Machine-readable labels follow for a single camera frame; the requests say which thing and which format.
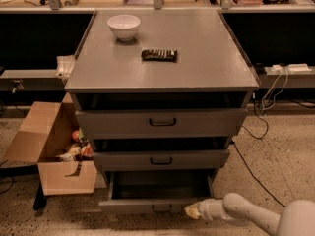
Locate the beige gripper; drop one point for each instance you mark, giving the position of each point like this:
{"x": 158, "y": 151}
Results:
{"x": 206, "y": 207}

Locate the grey bottom drawer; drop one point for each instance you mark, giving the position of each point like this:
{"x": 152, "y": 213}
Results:
{"x": 135, "y": 192}

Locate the grey drawer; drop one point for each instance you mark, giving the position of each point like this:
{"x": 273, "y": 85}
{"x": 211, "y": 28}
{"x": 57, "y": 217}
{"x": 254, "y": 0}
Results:
{"x": 135, "y": 192}
{"x": 160, "y": 160}
{"x": 139, "y": 124}

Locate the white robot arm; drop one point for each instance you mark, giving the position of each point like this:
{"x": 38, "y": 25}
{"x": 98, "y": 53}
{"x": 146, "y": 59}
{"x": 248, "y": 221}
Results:
{"x": 297, "y": 218}

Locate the grey middle drawer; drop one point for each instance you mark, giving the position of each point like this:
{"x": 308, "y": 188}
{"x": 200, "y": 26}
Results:
{"x": 160, "y": 160}

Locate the grey top drawer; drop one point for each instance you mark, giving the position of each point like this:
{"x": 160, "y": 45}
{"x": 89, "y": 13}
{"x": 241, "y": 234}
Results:
{"x": 139, "y": 124}

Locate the grey drawer cabinet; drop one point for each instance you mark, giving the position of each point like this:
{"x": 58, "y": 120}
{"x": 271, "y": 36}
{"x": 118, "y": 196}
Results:
{"x": 210, "y": 73}

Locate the toys in cardboard box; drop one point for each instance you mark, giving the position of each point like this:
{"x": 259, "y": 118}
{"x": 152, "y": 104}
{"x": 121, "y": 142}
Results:
{"x": 79, "y": 150}

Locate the dark snack bar wrapper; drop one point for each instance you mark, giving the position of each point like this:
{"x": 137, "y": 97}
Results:
{"x": 162, "y": 55}

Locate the open cardboard box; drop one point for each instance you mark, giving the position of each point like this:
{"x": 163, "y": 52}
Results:
{"x": 45, "y": 133}

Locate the white power strip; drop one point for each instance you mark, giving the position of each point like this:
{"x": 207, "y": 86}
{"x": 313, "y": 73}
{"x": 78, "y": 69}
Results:
{"x": 303, "y": 67}

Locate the white ceramic bowl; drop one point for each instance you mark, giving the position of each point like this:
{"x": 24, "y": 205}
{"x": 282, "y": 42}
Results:
{"x": 124, "y": 27}

